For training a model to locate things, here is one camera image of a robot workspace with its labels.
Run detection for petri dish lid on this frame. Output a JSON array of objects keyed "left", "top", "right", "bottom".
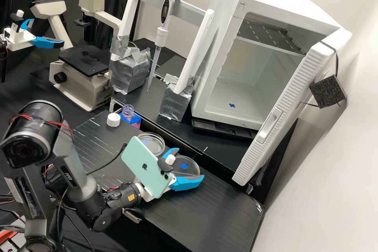
[{"left": 172, "top": 155, "right": 201, "bottom": 178}]

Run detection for black platform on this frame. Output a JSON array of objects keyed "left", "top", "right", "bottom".
[
  {"left": 72, "top": 109, "right": 264, "bottom": 252},
  {"left": 111, "top": 78, "right": 258, "bottom": 182}
]

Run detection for right wrist camera phone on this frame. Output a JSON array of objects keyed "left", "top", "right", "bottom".
[{"left": 120, "top": 136, "right": 178, "bottom": 199}]

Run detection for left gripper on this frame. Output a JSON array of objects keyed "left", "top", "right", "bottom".
[{"left": 4, "top": 18, "right": 65, "bottom": 52}]

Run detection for pipette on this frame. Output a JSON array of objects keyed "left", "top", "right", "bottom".
[{"left": 146, "top": 0, "right": 180, "bottom": 91}]

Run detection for white cap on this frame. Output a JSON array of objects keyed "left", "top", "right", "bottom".
[{"left": 106, "top": 113, "right": 121, "bottom": 128}]

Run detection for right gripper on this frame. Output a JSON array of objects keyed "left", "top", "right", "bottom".
[{"left": 133, "top": 147, "right": 205, "bottom": 202}]

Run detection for black cable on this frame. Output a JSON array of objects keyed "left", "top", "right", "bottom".
[{"left": 84, "top": 143, "right": 128, "bottom": 176}]

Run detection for incubator door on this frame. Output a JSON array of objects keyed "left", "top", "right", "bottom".
[{"left": 232, "top": 29, "right": 348, "bottom": 187}]

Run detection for cream microscope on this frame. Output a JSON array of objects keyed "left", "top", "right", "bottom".
[{"left": 29, "top": 0, "right": 123, "bottom": 113}]

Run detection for small bottle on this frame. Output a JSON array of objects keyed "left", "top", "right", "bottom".
[{"left": 121, "top": 104, "right": 135, "bottom": 121}]

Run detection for left phone holder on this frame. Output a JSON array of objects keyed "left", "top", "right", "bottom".
[{"left": 10, "top": 9, "right": 26, "bottom": 33}]

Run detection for petri dish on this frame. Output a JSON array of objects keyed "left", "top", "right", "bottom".
[{"left": 137, "top": 132, "right": 166, "bottom": 156}]

